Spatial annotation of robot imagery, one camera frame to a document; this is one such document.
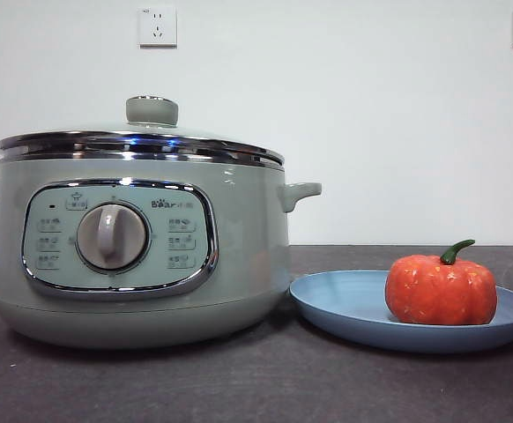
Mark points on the glass lid with green knob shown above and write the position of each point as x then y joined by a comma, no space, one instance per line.
151,111

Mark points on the orange pumpkin with green stem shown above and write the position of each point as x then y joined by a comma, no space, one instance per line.
437,291

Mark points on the pale green electric steamer pot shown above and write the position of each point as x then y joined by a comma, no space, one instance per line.
239,247

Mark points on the blue round plate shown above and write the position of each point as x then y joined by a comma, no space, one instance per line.
340,304

